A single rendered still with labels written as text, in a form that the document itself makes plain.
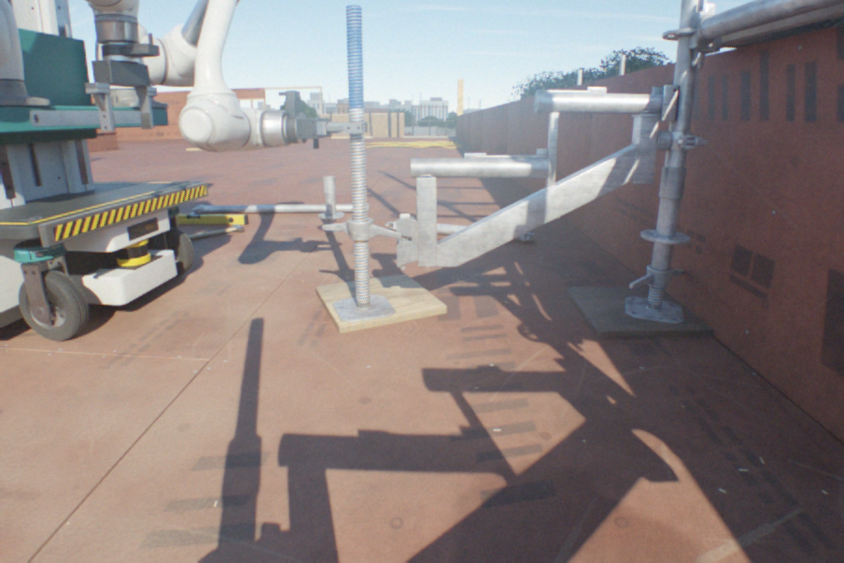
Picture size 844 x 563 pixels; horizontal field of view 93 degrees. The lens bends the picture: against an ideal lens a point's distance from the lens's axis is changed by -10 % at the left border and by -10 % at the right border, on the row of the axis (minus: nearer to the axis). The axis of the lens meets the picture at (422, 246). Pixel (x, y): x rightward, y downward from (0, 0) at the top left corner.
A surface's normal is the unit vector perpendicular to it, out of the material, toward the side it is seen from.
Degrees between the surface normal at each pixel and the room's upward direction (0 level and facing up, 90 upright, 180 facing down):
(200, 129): 95
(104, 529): 0
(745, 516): 0
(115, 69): 90
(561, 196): 90
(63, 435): 0
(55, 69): 90
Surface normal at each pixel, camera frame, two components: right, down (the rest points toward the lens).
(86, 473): 0.00, -0.96
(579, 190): -0.03, 0.27
